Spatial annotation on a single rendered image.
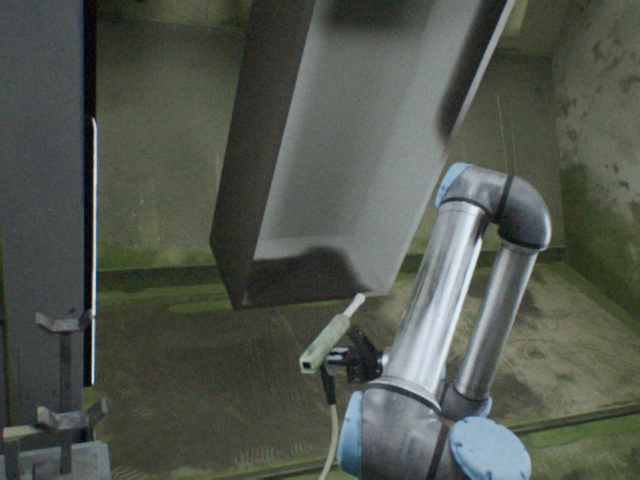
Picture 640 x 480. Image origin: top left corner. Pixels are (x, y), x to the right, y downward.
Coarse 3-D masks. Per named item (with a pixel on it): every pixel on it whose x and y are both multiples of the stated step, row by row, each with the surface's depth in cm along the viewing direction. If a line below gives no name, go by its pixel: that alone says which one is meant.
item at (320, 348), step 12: (360, 300) 226; (348, 312) 216; (336, 324) 205; (348, 324) 211; (324, 336) 198; (336, 336) 201; (312, 348) 190; (324, 348) 193; (300, 360) 187; (312, 360) 186; (324, 360) 194; (312, 372) 187; (324, 372) 198; (324, 384) 199
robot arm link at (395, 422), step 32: (448, 192) 149; (480, 192) 147; (448, 224) 144; (480, 224) 144; (448, 256) 139; (416, 288) 138; (448, 288) 136; (416, 320) 133; (448, 320) 134; (416, 352) 129; (384, 384) 126; (416, 384) 126; (352, 416) 122; (384, 416) 122; (416, 416) 122; (352, 448) 120; (384, 448) 119; (416, 448) 118
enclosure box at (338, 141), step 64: (256, 0) 186; (320, 0) 196; (384, 0) 204; (448, 0) 204; (512, 0) 178; (256, 64) 189; (320, 64) 211; (384, 64) 220; (448, 64) 205; (256, 128) 191; (320, 128) 228; (384, 128) 238; (448, 128) 207; (256, 192) 194; (320, 192) 247; (384, 192) 244; (256, 256) 244; (320, 256) 253; (384, 256) 246
